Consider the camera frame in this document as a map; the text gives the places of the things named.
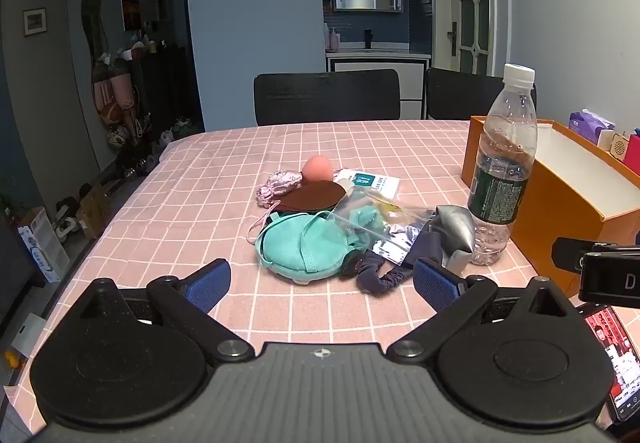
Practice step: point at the pink bottles on vanity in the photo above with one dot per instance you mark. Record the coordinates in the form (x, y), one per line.
(331, 38)

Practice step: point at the red gift box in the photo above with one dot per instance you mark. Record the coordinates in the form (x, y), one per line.
(634, 150)

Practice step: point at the black chair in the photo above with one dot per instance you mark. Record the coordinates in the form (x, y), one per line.
(325, 95)
(460, 93)

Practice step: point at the peach sponge ball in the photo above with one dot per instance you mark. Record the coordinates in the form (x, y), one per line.
(318, 169)

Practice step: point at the clear plastic water bottle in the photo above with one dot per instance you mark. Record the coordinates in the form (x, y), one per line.
(500, 148)

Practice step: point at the white printed floor box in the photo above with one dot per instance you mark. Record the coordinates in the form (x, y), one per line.
(42, 245)

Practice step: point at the small white dotted box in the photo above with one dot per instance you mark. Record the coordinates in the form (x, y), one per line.
(615, 144)

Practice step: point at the white vanity cabinet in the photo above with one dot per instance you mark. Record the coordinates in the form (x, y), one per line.
(410, 78)

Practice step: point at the brown cardboard floor box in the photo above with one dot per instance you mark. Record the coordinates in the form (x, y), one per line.
(95, 210)

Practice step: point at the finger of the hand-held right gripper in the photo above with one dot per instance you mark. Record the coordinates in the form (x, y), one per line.
(567, 252)

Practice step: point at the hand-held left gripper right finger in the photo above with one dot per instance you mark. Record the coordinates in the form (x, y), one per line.
(435, 285)

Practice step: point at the white tissue packet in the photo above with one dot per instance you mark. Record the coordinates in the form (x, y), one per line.
(375, 180)

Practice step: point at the dark shelf cabinet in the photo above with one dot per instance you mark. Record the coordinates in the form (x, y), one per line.
(165, 88)

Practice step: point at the orange cardboard box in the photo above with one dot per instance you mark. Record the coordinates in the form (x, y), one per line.
(565, 203)

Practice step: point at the navy elastic fabric band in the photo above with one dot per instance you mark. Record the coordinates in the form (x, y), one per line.
(385, 280)

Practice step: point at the smartphone with lit screen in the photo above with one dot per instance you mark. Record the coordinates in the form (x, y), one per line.
(610, 353)

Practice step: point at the teal sock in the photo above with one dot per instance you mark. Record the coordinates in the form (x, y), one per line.
(285, 245)

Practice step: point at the small framed wall picture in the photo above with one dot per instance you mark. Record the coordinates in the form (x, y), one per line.
(34, 21)

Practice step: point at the pink checked tablecloth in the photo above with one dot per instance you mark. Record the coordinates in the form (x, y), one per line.
(200, 173)

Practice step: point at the hanging pink bags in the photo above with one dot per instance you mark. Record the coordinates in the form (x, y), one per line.
(112, 95)

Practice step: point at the clear zip bag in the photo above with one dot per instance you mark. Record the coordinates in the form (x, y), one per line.
(395, 223)

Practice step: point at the wavy wall mirror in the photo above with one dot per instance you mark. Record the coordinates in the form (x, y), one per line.
(95, 30)

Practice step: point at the black faucet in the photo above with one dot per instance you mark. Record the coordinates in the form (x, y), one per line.
(368, 39)

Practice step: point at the dark framed wall picture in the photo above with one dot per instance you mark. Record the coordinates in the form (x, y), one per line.
(130, 14)

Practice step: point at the brown round pad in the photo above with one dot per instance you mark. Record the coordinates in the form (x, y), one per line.
(310, 197)

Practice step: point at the purple tissue pack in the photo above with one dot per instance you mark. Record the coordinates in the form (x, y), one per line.
(590, 125)

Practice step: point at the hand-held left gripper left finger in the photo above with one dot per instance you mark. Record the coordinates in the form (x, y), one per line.
(207, 284)

